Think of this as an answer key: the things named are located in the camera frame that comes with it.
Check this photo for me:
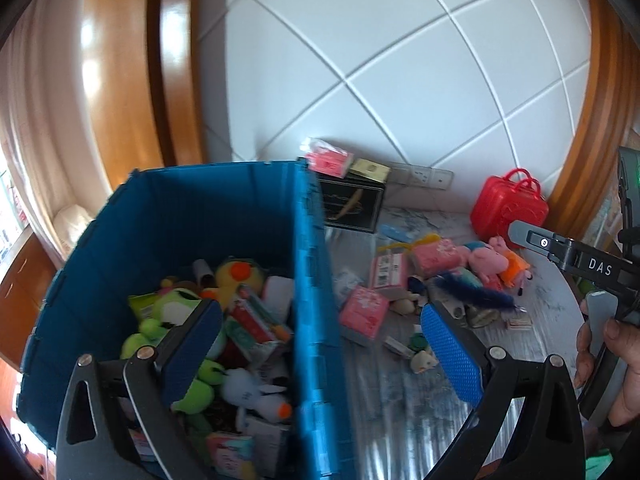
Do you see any small beige plush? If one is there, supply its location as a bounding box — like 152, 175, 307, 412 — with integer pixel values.
389, 297, 422, 317

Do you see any beige curtain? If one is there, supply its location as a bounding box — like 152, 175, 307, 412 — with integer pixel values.
0, 0, 116, 261

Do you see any yellow plastic strap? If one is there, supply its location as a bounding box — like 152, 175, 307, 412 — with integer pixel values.
376, 232, 442, 256

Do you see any person's right hand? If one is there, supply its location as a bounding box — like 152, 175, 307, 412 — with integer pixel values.
574, 299, 640, 427

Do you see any pastel pink green packet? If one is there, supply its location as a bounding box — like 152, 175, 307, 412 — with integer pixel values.
206, 432, 257, 480

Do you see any yellow duck plush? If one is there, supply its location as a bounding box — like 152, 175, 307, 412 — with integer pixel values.
200, 258, 268, 306

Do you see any dark blue feather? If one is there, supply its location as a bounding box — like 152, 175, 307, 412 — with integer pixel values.
432, 272, 518, 313

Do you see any clear wrapped tissue pack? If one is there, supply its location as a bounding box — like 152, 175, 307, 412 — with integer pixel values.
332, 267, 366, 307

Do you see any wooden wall column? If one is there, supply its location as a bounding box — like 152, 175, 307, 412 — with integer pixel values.
545, 0, 640, 241
85, 0, 211, 191

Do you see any white blue printed tablecloth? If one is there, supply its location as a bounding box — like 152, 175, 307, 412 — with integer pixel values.
320, 205, 586, 480

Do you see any yellow flat packet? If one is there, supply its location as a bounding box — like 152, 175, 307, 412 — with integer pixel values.
347, 158, 392, 183

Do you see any teal small plush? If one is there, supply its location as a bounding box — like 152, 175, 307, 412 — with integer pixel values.
447, 266, 482, 291

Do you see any pink barcode tissue pack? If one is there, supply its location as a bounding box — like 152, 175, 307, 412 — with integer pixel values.
367, 251, 413, 301

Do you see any blue plastic storage crate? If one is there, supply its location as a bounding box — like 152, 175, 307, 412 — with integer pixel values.
15, 157, 358, 480

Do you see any white duck plush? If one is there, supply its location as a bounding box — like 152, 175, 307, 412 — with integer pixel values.
220, 367, 293, 431

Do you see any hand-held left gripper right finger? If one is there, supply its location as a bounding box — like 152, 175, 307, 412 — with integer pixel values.
420, 301, 586, 480

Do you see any pig plush orange dress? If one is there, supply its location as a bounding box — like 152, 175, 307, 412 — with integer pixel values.
487, 236, 533, 293

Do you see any pig plush blue shirt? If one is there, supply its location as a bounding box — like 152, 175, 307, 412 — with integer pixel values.
461, 241, 496, 273

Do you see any green cloth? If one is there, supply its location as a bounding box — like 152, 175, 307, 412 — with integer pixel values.
582, 452, 616, 480

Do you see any pink flower tissue pack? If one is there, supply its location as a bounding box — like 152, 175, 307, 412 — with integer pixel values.
410, 240, 469, 278
339, 285, 392, 348

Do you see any red toy suitcase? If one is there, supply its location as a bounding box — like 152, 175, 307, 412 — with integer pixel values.
470, 167, 549, 243

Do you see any green frog plush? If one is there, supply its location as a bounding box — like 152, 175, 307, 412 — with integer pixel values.
120, 287, 228, 416

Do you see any black gift box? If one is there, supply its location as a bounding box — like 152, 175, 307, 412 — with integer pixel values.
315, 175, 386, 234

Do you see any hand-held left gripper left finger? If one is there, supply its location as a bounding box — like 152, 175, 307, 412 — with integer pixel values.
55, 299, 223, 480

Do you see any small white box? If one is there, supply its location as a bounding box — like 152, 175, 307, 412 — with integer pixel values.
384, 336, 417, 359

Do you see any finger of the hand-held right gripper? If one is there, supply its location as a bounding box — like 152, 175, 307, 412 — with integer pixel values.
507, 220, 576, 273

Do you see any small white bunny plush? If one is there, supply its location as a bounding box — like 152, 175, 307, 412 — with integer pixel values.
410, 349, 438, 375

